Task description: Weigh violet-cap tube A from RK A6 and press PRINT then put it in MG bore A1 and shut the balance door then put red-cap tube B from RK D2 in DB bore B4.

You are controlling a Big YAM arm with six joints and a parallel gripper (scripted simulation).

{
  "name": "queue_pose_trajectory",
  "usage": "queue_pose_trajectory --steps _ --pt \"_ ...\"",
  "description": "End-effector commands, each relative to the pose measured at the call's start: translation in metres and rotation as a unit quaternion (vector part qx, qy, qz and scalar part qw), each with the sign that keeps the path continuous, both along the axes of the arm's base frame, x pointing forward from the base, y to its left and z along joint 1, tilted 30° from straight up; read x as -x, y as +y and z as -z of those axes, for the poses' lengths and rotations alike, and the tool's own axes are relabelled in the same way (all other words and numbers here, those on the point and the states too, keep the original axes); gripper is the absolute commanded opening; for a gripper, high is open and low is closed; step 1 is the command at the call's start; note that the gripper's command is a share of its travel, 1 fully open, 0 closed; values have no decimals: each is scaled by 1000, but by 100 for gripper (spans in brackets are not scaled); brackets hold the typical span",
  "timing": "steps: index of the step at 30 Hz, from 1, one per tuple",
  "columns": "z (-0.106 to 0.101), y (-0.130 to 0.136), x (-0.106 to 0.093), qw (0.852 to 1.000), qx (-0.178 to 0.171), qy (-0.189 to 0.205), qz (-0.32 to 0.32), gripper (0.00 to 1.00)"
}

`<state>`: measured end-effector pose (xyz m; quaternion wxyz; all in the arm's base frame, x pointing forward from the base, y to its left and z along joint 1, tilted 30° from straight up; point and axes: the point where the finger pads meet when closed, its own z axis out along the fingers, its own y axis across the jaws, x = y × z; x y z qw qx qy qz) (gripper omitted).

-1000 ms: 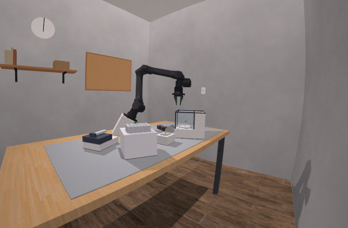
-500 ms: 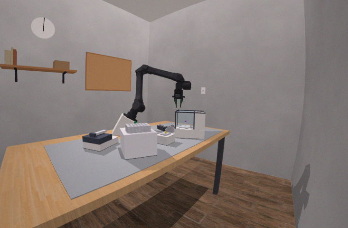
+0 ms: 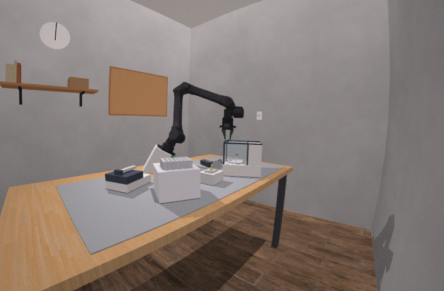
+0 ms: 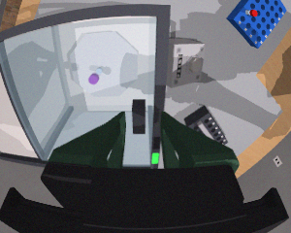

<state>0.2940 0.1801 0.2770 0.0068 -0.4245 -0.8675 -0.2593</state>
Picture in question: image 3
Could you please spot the grey bench mat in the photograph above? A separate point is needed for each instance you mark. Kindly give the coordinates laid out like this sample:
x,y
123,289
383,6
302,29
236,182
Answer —
x,y
105,218

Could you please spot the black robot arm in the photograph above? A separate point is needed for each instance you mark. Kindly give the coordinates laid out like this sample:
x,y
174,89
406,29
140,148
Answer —
x,y
178,137

